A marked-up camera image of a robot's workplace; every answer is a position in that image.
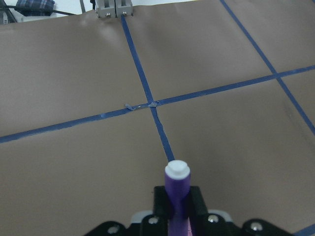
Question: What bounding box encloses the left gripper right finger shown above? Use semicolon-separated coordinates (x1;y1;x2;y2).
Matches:
189;186;292;236

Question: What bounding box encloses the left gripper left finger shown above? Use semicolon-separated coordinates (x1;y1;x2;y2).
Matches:
86;186;172;236

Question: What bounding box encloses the purple pen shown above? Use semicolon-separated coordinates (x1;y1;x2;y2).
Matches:
164;160;190;236

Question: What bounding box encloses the black power adapter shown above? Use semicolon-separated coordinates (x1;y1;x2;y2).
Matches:
15;0;55;17

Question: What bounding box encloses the aluminium frame post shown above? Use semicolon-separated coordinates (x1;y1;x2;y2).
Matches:
94;0;133;18

